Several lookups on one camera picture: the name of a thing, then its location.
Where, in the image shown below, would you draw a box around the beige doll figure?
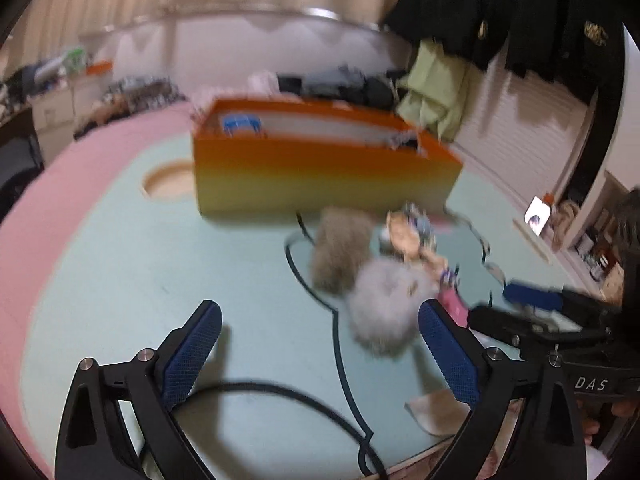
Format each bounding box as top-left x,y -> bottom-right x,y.
386,211 -> 449,278

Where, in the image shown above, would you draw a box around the light green cloth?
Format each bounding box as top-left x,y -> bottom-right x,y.
395,40 -> 478,143

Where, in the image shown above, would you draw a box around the pile of dark clothes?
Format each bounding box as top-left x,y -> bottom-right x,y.
277,65 -> 407,112

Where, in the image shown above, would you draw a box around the mint green lap table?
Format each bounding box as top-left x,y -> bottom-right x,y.
20,134 -> 582,479

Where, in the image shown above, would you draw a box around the black cable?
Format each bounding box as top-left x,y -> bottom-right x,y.
139,381 -> 392,480

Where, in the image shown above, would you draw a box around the white desk with drawers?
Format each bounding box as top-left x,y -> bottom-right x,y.
1,60 -> 113,165

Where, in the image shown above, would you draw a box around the hanging black clothes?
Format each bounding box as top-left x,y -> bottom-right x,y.
383,0 -> 622,103

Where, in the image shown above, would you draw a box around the white grey fluffy pompom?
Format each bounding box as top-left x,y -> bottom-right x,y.
347,258 -> 439,356

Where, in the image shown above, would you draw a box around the orange gradient cardboard box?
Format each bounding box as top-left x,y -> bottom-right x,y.
192,98 -> 462,218

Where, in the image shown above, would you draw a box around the tan fluffy pompom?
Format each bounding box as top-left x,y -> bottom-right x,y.
310,207 -> 375,296

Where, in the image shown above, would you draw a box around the person's right hand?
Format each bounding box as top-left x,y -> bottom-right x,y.
577,393 -> 640,449

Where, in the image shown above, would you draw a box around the patterned clothes pile on bed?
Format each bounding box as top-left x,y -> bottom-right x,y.
74,76 -> 186,140

